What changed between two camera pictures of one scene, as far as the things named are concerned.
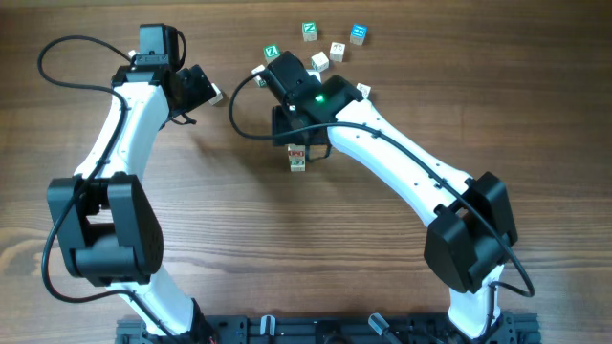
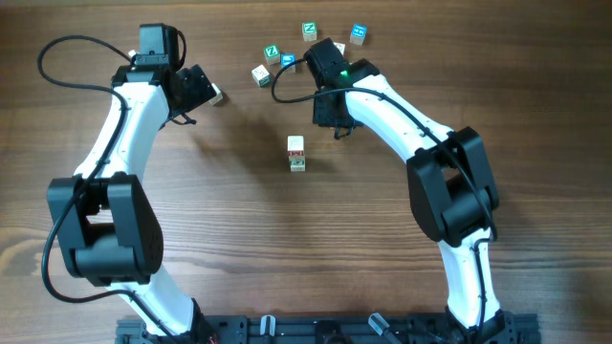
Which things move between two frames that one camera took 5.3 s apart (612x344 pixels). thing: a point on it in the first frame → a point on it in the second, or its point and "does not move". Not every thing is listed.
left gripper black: x=202 y=90 does not move
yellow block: x=297 y=162 does not move
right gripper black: x=281 y=135 → x=319 y=118
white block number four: x=297 y=167 does not move
